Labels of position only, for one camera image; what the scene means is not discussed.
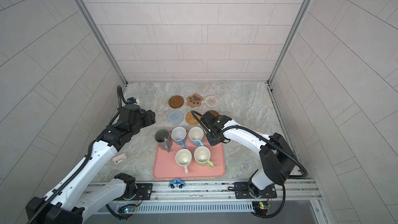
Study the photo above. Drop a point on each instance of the right circuit board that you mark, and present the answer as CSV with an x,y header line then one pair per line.
x,y
261,208

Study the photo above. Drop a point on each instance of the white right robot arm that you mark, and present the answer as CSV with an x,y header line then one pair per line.
x,y
277,158

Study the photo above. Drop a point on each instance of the circuit board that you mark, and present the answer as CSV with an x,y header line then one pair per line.
x,y
127,209
261,208

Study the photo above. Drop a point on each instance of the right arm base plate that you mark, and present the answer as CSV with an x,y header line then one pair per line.
x,y
242,191

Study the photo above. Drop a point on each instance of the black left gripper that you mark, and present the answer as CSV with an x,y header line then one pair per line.
x,y
149,117

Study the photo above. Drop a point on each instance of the light blue woven coaster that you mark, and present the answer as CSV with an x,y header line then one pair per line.
x,y
175,117

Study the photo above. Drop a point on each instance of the cork paw print coaster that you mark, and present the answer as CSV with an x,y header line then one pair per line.
x,y
194,100

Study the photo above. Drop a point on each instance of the tan rattan coaster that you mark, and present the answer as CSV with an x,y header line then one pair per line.
x,y
190,119

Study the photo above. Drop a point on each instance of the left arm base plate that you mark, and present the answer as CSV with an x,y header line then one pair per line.
x,y
143,192

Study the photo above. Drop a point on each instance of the pink silicone tray mat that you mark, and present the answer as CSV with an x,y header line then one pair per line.
x,y
166,167

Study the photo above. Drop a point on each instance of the multicolour woven rope coaster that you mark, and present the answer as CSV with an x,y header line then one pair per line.
x,y
211,101

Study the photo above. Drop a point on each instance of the grey metal mug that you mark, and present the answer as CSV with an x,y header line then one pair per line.
x,y
163,140

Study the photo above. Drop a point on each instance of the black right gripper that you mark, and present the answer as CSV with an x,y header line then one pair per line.
x,y
212,142

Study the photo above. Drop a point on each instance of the blue mug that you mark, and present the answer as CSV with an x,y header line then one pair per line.
x,y
196,135
179,135

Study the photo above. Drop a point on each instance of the brown wooden coaster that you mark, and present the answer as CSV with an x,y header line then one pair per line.
x,y
176,101
214,113

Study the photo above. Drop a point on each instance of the aluminium rail frame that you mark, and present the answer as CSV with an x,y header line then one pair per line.
x,y
217,196

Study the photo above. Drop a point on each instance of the blue toy car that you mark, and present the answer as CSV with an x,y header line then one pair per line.
x,y
177,183

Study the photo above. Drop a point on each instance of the small pink stapler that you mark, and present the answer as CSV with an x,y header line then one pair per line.
x,y
119,158

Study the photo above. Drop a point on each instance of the green handled white mug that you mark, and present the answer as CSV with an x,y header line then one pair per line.
x,y
202,157

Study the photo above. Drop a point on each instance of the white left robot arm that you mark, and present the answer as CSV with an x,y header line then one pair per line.
x,y
65,203

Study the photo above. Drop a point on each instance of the pink handled white mug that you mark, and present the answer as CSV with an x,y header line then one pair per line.
x,y
183,158

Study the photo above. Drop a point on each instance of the left circuit board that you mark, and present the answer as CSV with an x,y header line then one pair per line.
x,y
127,209

